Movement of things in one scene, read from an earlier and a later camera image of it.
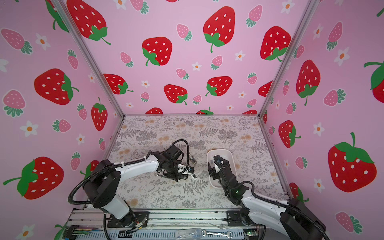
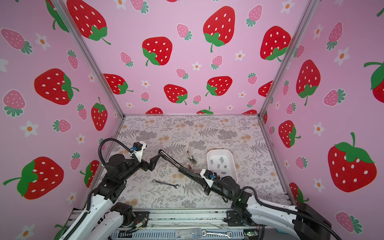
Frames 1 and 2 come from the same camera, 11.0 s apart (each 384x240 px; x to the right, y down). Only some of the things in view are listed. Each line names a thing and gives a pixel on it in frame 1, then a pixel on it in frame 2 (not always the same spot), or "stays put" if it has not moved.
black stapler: x=160 y=174 → x=197 y=177
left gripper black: x=178 y=174 → x=152 y=164
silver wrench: x=229 y=234 stays put
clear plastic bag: x=188 y=234 stays put
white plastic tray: x=226 y=154 stays put
